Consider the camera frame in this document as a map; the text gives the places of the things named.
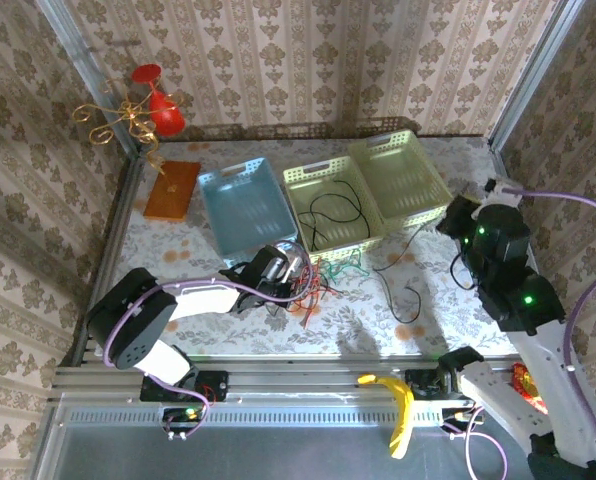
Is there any green cable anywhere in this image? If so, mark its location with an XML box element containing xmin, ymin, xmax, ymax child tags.
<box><xmin>327</xmin><ymin>249</ymin><xmax>372</xmax><ymax>284</ymax></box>
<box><xmin>320</xmin><ymin>252</ymin><xmax>359</xmax><ymax>296</ymax></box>

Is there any light blue plastic basket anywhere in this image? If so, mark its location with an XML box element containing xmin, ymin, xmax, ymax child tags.
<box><xmin>197</xmin><ymin>157</ymin><xmax>299</xmax><ymax>271</ymax></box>

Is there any black cable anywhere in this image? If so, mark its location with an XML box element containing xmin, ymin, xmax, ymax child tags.
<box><xmin>297</xmin><ymin>178</ymin><xmax>372</xmax><ymax>252</ymax></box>
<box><xmin>372</xmin><ymin>219</ymin><xmax>474</xmax><ymax>325</ymax></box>

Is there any floral patterned table cover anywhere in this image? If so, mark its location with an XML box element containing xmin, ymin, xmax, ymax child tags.
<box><xmin>100</xmin><ymin>137</ymin><xmax>552</xmax><ymax>359</ymax></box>

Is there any pale yellow plastic basket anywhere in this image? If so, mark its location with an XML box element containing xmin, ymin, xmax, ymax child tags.
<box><xmin>347</xmin><ymin>129</ymin><xmax>454</xmax><ymax>234</ymax></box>

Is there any yellow-green plastic basket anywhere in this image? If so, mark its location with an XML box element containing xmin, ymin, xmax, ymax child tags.
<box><xmin>282</xmin><ymin>154</ymin><xmax>385</xmax><ymax>261</ymax></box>

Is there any orange wooden board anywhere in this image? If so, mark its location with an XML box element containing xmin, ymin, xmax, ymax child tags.
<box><xmin>142</xmin><ymin>160</ymin><xmax>202</xmax><ymax>221</ymax></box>

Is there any red snack packet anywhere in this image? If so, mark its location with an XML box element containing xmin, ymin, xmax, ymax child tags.
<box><xmin>511</xmin><ymin>362</ymin><xmax>549</xmax><ymax>416</ymax></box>

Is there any yellow banana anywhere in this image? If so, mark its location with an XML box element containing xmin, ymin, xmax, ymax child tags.
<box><xmin>356</xmin><ymin>373</ymin><xmax>415</xmax><ymax>460</ymax></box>

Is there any small black connector box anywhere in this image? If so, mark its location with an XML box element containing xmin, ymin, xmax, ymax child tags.
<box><xmin>441</xmin><ymin>407</ymin><xmax>484</xmax><ymax>435</ymax></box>
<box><xmin>161</xmin><ymin>407</ymin><xmax>205</xmax><ymax>436</ymax></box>

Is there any red wine glass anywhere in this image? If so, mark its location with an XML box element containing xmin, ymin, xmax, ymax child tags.
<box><xmin>130</xmin><ymin>63</ymin><xmax>187</xmax><ymax>137</ymax></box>

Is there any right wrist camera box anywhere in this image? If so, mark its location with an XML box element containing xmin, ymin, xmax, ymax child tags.
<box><xmin>483</xmin><ymin>178</ymin><xmax>523</xmax><ymax>207</ymax></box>

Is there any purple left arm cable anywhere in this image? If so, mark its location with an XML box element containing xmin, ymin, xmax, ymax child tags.
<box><xmin>102</xmin><ymin>241</ymin><xmax>313</xmax><ymax>441</ymax></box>

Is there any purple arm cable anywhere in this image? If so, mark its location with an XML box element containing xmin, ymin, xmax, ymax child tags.
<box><xmin>465</xmin><ymin>187</ymin><xmax>596</xmax><ymax>480</ymax></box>
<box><xmin>102</xmin><ymin>241</ymin><xmax>313</xmax><ymax>441</ymax></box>

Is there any aluminium side rail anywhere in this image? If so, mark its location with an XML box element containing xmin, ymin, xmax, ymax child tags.
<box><xmin>60</xmin><ymin>152</ymin><xmax>147</xmax><ymax>369</ymax></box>
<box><xmin>487</xmin><ymin>142</ymin><xmax>584</xmax><ymax>364</ymax></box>

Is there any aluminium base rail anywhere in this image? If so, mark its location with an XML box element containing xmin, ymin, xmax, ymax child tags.
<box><xmin>47</xmin><ymin>354</ymin><xmax>596</xmax><ymax>401</ymax></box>

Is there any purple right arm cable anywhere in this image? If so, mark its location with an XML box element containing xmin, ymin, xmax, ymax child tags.
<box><xmin>465</xmin><ymin>187</ymin><xmax>596</xmax><ymax>480</ymax></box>

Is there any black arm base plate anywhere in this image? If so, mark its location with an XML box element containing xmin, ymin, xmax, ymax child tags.
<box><xmin>405</xmin><ymin>367</ymin><xmax>479</xmax><ymax>401</ymax></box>
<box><xmin>140</xmin><ymin>369</ymin><xmax>229</xmax><ymax>402</ymax></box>

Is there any slotted cable duct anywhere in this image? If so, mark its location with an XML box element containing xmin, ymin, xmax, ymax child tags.
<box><xmin>57</xmin><ymin>408</ymin><xmax>449</xmax><ymax>427</ymax></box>

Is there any aluminium frame post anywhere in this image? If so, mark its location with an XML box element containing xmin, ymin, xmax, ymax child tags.
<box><xmin>35</xmin><ymin>0</ymin><xmax>147</xmax><ymax>156</ymax></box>
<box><xmin>487</xmin><ymin>0</ymin><xmax>587</xmax><ymax>147</ymax></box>

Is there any gold wire ornament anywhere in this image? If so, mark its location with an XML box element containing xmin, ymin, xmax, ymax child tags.
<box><xmin>72</xmin><ymin>79</ymin><xmax>184</xmax><ymax>194</ymax></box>

